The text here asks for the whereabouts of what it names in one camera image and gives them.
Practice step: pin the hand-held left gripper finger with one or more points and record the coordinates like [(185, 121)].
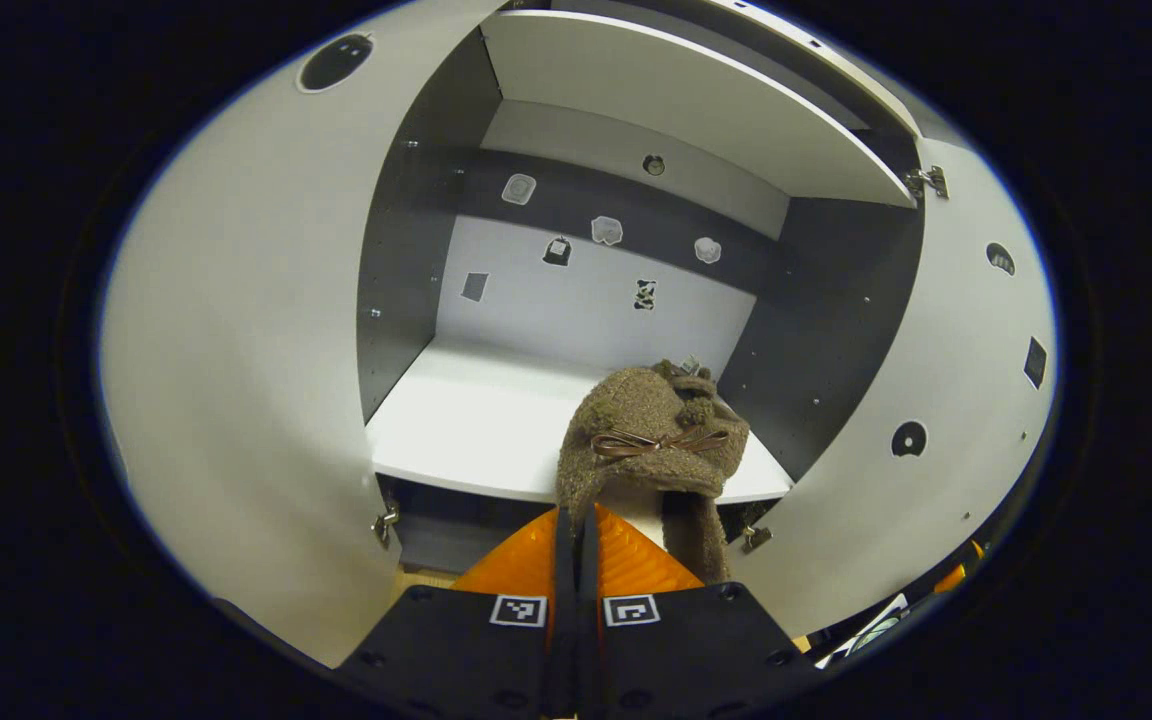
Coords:
[(588, 620), (564, 600)]

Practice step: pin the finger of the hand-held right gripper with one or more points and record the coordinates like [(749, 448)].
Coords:
[(954, 578)]

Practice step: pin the white shoe cabinet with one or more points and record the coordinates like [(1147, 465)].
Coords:
[(476, 420)]

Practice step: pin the white shoe cabinet door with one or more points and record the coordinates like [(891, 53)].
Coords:
[(946, 330), (236, 350)]

